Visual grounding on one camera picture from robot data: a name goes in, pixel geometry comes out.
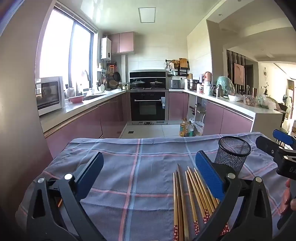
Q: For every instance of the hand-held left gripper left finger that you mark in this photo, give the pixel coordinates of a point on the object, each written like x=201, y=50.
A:
x=92, y=169

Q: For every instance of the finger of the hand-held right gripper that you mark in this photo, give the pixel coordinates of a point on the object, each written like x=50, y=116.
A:
x=266, y=143
x=283, y=137

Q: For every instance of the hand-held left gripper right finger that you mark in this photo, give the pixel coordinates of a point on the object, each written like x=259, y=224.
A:
x=208, y=171

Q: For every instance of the black mesh utensil holder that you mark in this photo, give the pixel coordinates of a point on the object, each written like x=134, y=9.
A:
x=231, y=160

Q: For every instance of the bunch of wooden chopsticks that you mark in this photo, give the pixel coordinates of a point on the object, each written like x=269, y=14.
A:
x=175, y=208

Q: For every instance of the person's right hand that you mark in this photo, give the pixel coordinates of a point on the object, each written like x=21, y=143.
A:
x=285, y=204

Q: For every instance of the plastic bag of greens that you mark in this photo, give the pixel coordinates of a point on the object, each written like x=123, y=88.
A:
x=266, y=102

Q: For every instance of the white plastic bags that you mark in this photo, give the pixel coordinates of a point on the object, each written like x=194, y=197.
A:
x=198, y=128

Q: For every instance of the clear plastic food box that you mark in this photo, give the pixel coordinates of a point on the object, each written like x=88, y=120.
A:
x=249, y=100

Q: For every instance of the blue checked tablecloth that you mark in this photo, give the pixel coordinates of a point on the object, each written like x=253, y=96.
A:
x=138, y=173

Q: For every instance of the yellow cooking oil bottle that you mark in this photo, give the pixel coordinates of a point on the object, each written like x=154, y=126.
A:
x=183, y=129

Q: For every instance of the pink kitchen counter cabinet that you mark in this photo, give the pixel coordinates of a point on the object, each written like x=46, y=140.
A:
x=219, y=115
x=92, y=120

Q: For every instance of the white bowl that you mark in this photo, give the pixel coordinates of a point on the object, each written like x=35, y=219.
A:
x=234, y=97

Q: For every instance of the steel vacuum flask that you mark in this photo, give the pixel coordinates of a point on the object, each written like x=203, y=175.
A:
x=219, y=91

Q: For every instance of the mint green appliance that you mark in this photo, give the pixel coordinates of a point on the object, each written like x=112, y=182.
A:
x=225, y=84

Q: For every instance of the pink bowl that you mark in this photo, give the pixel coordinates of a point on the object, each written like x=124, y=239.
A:
x=76, y=99

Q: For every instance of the steel sink faucet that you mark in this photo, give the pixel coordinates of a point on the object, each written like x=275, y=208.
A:
x=77, y=89

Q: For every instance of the black integrated stove oven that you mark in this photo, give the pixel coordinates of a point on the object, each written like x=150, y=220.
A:
x=149, y=106

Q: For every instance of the white toaster oven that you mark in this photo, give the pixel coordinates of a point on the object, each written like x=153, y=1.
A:
x=48, y=95

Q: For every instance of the steel stock pot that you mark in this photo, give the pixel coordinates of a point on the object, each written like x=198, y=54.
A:
x=193, y=85

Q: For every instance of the pink thermos jug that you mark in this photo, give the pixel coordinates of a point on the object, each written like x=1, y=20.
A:
x=207, y=77

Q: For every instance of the steel kettle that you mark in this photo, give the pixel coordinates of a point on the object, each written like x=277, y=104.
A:
x=126, y=86

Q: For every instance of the hanging black frying pan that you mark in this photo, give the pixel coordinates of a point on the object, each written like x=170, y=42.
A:
x=117, y=76

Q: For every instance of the black wok with glass lid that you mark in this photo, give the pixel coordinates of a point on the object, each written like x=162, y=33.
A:
x=156, y=84
x=138, y=84

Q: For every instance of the wooden cutting board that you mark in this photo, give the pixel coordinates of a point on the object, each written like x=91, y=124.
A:
x=183, y=63

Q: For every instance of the white water heater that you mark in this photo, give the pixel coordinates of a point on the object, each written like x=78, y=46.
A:
x=106, y=48

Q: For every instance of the kitchen window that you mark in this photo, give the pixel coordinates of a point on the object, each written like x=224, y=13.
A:
x=57, y=46

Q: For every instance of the ceiling light panel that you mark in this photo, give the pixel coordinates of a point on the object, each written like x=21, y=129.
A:
x=146, y=15

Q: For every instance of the pink wall picture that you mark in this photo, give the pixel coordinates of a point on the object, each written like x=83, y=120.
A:
x=239, y=74

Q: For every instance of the black wall rack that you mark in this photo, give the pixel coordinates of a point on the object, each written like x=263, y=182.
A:
x=182, y=71

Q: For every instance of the pink wall cabinet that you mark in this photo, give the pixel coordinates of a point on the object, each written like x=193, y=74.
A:
x=126, y=42

